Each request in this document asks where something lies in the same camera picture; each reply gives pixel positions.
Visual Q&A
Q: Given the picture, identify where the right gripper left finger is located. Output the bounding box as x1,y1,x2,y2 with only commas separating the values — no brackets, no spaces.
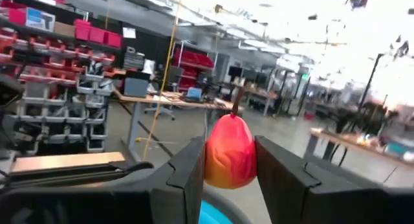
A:
0,136,206,224

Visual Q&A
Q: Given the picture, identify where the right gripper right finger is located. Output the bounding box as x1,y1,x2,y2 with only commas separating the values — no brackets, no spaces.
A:
254,135,414,224

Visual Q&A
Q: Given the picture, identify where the yellow-red apple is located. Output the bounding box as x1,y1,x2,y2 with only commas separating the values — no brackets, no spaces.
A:
203,87,258,190

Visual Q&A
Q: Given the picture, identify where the teal collapsible bowl grey rim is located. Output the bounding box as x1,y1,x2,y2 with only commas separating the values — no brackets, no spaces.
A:
197,186,254,224

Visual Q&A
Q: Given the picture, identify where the wooden workbench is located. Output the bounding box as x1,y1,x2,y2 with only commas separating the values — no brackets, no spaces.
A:
111,89,245,162
309,126,414,168

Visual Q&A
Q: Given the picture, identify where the storage rack with bins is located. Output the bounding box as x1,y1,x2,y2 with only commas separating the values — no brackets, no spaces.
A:
0,0,118,153

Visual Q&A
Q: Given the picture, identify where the shelf with red bins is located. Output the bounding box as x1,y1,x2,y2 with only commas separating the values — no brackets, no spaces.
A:
173,41,217,93

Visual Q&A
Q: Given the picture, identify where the yellow hanging power cord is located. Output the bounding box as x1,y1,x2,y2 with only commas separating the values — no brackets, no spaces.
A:
141,0,184,161

